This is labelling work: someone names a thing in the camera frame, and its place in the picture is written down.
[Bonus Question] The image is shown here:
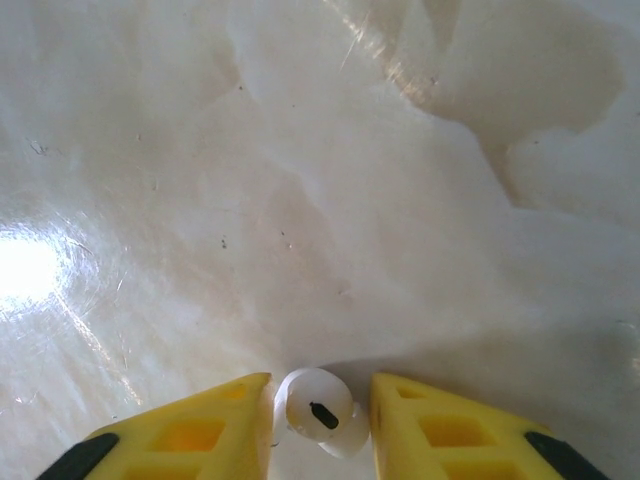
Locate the white wireless earbud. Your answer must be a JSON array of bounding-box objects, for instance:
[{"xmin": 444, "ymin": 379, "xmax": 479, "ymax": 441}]
[{"xmin": 272, "ymin": 366, "xmax": 371, "ymax": 459}]

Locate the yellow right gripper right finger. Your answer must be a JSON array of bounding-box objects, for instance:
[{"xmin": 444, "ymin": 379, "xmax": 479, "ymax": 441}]
[{"xmin": 369, "ymin": 372, "xmax": 614, "ymax": 480}]

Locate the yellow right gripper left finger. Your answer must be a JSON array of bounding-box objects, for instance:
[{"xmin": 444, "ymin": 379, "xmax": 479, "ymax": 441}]
[{"xmin": 44, "ymin": 372, "xmax": 275, "ymax": 480}]

